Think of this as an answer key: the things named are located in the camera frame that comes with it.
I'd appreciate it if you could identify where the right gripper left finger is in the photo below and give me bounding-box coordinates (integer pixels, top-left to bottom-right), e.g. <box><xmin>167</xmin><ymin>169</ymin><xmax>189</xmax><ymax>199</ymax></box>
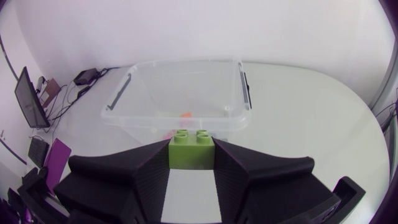
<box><xmin>53</xmin><ymin>138</ymin><xmax>172</xmax><ymax>224</ymax></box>

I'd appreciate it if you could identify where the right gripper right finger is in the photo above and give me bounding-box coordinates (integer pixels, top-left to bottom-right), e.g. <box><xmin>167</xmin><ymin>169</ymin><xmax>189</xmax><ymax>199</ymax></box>
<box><xmin>212</xmin><ymin>138</ymin><xmax>341</xmax><ymax>224</ymax></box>

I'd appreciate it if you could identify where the green toy brick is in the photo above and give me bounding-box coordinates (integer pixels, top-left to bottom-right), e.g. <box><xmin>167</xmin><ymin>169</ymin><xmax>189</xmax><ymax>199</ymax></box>
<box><xmin>168</xmin><ymin>129</ymin><xmax>216</xmax><ymax>170</ymax></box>

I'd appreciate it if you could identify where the clear plastic container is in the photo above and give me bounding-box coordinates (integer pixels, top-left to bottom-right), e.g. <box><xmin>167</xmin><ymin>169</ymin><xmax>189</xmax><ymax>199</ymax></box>
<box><xmin>100</xmin><ymin>57</ymin><xmax>252</xmax><ymax>145</ymax></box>

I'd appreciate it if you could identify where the dark mat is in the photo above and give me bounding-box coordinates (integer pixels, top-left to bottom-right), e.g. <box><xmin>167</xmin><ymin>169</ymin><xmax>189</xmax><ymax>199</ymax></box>
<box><xmin>43</xmin><ymin>138</ymin><xmax>72</xmax><ymax>194</ymax></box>

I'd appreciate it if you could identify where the black keyboard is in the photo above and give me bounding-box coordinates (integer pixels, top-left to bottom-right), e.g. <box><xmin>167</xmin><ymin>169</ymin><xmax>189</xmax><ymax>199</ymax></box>
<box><xmin>27</xmin><ymin>136</ymin><xmax>50</xmax><ymax>169</ymax></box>

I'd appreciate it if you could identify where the black power brick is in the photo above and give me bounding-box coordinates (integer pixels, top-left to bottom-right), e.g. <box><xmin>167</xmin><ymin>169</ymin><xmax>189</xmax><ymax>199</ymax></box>
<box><xmin>73</xmin><ymin>67</ymin><xmax>100</xmax><ymax>86</ymax></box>

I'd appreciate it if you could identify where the dark screen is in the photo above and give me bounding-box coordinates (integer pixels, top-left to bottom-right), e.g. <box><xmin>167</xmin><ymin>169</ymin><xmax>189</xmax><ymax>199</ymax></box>
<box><xmin>14</xmin><ymin>66</ymin><xmax>51</xmax><ymax>129</ymax></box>

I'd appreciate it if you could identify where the black cable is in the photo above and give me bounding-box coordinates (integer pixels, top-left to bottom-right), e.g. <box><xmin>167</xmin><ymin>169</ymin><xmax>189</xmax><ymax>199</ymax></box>
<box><xmin>49</xmin><ymin>66</ymin><xmax>121</xmax><ymax>121</ymax></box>

